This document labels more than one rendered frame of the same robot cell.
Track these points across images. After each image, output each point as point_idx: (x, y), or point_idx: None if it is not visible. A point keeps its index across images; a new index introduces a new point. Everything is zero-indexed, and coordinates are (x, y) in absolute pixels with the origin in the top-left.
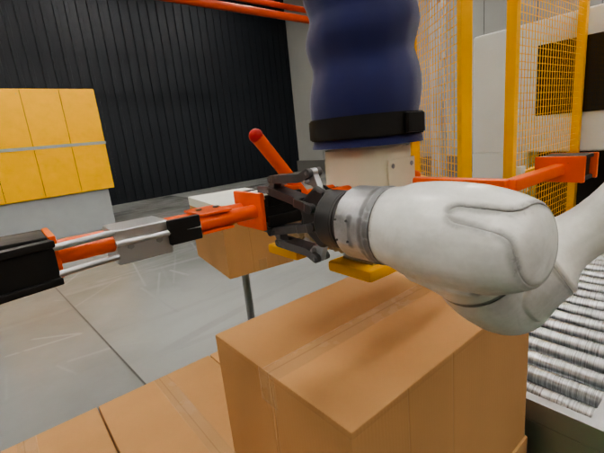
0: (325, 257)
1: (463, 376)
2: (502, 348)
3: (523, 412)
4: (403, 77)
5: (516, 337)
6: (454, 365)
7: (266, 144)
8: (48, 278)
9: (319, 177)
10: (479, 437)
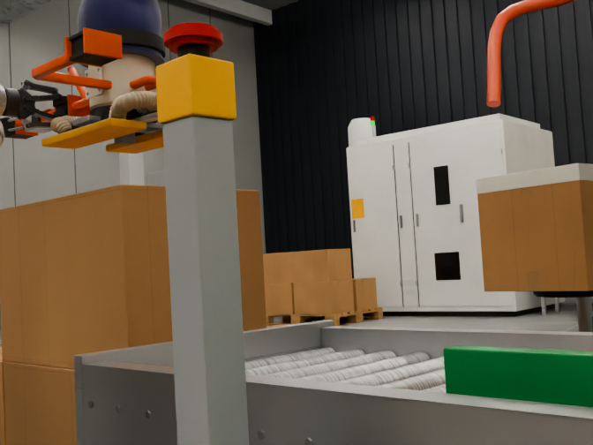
0: (25, 126)
1: (51, 226)
2: (87, 229)
3: (123, 335)
4: (80, 13)
5: (103, 228)
6: (44, 211)
7: (70, 73)
8: (5, 130)
9: (23, 85)
10: (68, 300)
